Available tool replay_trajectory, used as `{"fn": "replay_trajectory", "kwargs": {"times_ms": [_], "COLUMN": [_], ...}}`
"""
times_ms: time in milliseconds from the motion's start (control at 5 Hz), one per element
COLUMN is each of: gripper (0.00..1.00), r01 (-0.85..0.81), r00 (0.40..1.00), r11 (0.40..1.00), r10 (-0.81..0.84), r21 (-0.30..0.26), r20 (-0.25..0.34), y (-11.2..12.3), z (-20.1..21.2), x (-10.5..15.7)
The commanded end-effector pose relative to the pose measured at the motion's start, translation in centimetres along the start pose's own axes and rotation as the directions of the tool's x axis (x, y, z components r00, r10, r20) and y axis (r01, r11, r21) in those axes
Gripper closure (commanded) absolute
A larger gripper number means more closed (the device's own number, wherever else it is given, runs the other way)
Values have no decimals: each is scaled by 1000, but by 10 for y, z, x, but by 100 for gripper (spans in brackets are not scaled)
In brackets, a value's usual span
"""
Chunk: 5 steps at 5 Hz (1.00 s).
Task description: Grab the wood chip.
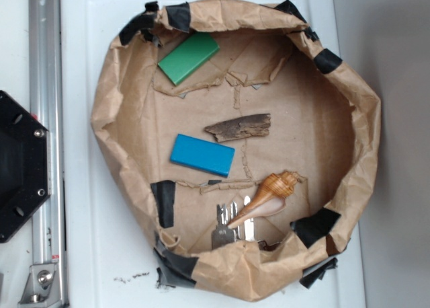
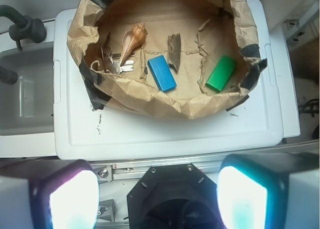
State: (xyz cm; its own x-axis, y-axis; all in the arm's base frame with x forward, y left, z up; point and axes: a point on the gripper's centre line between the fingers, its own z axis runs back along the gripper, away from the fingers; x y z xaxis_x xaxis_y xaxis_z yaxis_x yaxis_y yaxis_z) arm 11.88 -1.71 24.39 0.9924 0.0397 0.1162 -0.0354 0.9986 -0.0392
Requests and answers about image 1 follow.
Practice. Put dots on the brown wood chip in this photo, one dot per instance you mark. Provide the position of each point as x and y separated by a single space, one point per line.
255 125

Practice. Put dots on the blue rectangular block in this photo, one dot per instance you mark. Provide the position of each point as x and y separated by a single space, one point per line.
202 155

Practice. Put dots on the brown paper bag tray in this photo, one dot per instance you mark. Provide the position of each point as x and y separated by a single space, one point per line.
325 125

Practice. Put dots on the orange spiral seashell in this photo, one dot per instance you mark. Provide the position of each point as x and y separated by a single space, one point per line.
270 197

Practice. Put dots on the silver key bunch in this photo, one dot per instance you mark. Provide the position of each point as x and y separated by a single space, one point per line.
223 235

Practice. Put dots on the green rectangular block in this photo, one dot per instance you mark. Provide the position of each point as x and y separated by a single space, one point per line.
189 56

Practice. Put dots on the white plastic tray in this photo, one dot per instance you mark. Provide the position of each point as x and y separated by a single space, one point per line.
110 262

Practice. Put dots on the aluminium extrusion rail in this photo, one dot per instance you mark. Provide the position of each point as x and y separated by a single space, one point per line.
48 223

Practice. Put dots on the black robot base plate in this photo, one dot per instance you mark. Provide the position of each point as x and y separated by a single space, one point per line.
24 166

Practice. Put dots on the metal corner bracket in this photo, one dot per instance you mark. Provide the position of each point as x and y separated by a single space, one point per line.
42 287

